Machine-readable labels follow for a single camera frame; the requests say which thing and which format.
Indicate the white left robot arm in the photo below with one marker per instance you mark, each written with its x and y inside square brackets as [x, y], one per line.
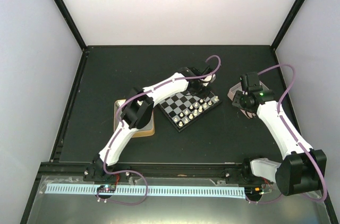
[137, 110]

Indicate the black corner frame post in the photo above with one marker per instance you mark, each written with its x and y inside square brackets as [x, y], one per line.
[70, 23]
[287, 23]

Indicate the white slotted cable duct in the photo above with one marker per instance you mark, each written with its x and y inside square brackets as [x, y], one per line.
[140, 190]

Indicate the tan sweet bear tin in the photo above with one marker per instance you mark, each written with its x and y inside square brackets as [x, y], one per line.
[147, 130]

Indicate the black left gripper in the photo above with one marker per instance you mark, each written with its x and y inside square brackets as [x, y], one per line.
[205, 94]

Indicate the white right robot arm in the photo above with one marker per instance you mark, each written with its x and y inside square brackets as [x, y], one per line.
[302, 168]

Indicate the black corner frame post left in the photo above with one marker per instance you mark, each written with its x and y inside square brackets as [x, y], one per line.
[70, 23]

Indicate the black corner frame post right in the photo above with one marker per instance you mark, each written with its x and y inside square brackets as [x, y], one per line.
[287, 23]

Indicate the black aluminium rail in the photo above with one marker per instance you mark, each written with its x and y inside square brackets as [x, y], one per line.
[235, 173]

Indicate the black and white chessboard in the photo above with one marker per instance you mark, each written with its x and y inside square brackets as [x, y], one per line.
[183, 109]

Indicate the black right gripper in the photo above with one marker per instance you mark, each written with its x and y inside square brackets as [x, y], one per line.
[236, 101]

